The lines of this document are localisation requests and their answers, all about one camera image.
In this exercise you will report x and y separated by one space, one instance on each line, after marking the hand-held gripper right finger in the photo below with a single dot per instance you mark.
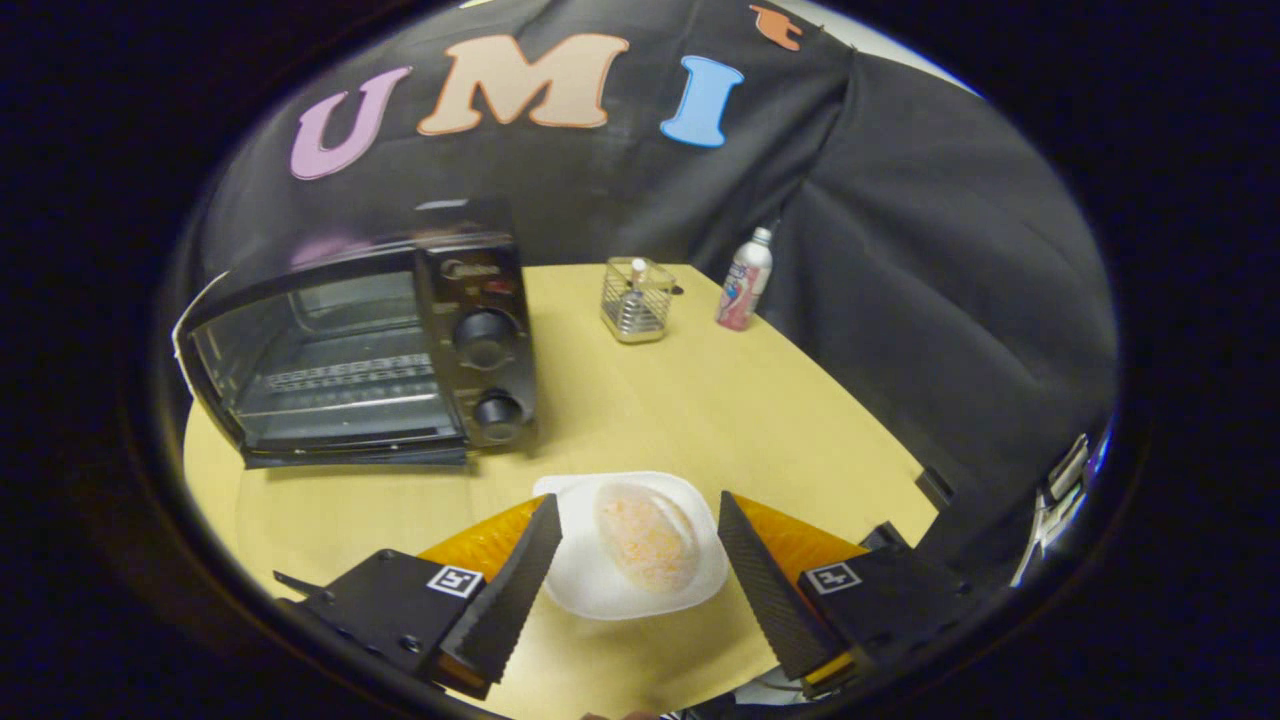
775 600

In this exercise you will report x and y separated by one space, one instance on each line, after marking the pink label drink bottle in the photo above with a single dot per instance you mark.
742 290

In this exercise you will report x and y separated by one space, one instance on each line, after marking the white foam plate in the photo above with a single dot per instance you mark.
580 570

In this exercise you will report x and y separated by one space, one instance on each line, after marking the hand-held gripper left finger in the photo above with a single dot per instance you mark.
505 600

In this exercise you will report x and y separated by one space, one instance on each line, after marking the black backdrop cloth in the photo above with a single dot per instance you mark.
900 250

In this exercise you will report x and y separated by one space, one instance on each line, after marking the black table clamp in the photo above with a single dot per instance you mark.
935 487

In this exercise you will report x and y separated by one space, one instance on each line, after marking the black toaster oven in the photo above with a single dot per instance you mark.
480 290

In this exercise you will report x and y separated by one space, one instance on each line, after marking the orange breaded croquette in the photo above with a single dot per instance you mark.
648 540

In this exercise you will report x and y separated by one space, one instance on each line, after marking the small white shaker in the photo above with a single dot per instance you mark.
638 272

